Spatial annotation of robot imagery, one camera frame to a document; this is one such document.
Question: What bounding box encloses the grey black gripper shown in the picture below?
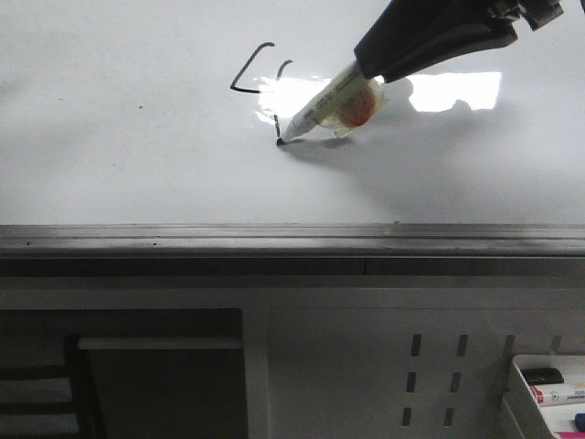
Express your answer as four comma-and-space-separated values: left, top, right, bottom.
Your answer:
354, 0, 564, 82

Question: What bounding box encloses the white black whiteboard marker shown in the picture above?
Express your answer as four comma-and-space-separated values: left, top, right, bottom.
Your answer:
277, 61, 388, 145

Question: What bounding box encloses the white whiteboard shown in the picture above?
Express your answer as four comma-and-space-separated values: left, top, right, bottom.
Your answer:
1, 1, 584, 276

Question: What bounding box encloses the white perforated stand panel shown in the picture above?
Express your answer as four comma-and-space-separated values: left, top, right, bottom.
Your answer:
1, 275, 584, 438

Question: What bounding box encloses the black eraser block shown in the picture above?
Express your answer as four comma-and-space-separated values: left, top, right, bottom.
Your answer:
520, 368, 564, 386

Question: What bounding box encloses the red white marker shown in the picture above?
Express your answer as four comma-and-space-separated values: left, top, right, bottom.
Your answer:
529, 382, 584, 407

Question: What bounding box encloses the blue white marker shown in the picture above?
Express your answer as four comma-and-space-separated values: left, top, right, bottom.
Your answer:
574, 413, 585, 432

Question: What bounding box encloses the pink marker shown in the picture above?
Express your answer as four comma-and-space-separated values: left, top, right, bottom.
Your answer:
553, 431, 585, 439

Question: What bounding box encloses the dark chair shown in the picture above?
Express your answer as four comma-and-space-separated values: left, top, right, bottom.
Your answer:
1, 309, 249, 438

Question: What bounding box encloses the white wire marker tray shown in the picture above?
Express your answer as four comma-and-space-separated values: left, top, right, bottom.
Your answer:
500, 355, 584, 438

